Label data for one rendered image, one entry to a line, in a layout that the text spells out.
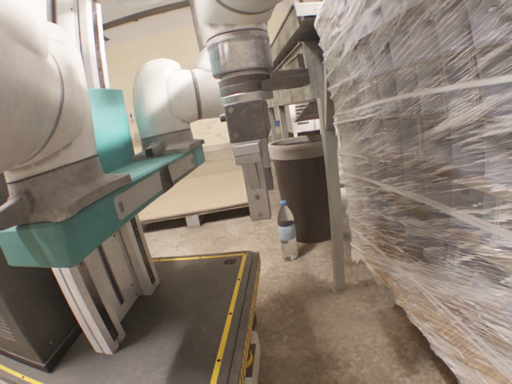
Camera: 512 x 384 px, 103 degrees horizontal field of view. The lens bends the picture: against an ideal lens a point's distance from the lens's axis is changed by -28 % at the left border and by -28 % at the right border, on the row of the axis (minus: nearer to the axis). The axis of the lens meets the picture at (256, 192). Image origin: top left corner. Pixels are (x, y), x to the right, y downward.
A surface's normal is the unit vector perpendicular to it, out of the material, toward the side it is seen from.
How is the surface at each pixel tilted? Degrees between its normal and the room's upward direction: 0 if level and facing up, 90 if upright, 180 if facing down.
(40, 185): 85
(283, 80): 90
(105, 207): 90
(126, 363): 0
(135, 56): 90
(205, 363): 0
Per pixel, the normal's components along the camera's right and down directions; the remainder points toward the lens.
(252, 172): 0.00, 0.73
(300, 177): -0.34, 0.36
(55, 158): 0.73, 0.11
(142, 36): 0.07, 0.26
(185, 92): 0.33, 0.17
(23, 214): 0.97, -0.09
